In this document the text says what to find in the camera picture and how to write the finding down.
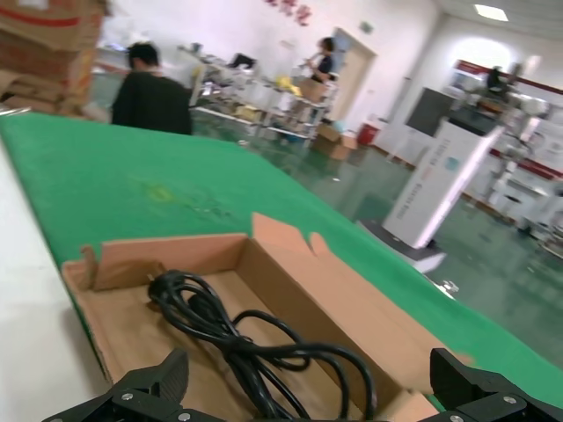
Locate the black bag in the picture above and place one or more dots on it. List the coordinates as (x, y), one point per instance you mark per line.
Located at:
(242, 60)

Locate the person in black sweater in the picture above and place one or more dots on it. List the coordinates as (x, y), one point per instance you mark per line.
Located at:
(149, 101)

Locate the cardboard carton with red print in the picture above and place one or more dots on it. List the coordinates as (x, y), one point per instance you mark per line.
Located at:
(57, 22)
(48, 66)

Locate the person in dark shirt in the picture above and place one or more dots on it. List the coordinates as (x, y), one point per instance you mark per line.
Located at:
(324, 66)

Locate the yellow cloth item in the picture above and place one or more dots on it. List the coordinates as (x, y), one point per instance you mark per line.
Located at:
(288, 85)

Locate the cardboard box with open flaps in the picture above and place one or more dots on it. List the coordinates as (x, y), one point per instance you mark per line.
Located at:
(313, 90)

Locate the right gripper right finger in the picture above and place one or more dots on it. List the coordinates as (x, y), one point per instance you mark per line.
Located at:
(479, 391)

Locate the green table cloth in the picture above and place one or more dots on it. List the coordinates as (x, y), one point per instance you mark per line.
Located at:
(132, 167)

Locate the red box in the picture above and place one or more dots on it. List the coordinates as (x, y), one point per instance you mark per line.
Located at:
(368, 134)

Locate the open brown cardboard box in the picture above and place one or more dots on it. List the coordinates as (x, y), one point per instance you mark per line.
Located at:
(308, 281)

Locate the flattened cardboard pile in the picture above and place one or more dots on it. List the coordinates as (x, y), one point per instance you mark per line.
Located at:
(31, 94)

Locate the light blue plastic bag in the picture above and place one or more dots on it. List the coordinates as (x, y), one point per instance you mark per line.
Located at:
(339, 127)

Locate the black display on stand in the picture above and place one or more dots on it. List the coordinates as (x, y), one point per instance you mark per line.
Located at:
(429, 112)

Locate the small metal clip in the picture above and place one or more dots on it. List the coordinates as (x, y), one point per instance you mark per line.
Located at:
(451, 286)

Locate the large open cardboard box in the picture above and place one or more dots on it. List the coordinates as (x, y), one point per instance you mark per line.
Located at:
(334, 145)

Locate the ceiling light panel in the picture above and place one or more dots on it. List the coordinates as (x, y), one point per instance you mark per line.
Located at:
(492, 11)

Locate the beige door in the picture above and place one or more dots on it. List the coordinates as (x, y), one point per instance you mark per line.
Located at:
(356, 74)

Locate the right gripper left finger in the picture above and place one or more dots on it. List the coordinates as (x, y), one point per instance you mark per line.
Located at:
(145, 391)

